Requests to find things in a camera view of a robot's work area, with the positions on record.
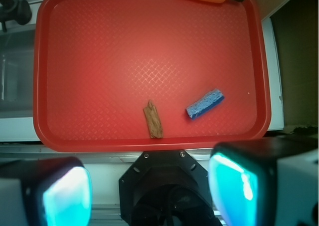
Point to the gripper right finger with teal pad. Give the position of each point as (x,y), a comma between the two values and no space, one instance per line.
(272,181)

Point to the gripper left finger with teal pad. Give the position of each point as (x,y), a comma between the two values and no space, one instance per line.
(47,192)

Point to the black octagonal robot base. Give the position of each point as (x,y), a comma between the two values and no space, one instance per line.
(166,188)

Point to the blue sponge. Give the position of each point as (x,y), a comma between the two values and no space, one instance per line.
(209,101)

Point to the brown wood piece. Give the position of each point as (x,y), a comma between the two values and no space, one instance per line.
(153,121)

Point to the red plastic tray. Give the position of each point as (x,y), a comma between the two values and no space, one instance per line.
(97,63)

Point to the grey metal sink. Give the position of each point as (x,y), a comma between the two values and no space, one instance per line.
(16,74)

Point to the black clamp knob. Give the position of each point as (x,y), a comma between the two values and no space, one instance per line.
(17,10)

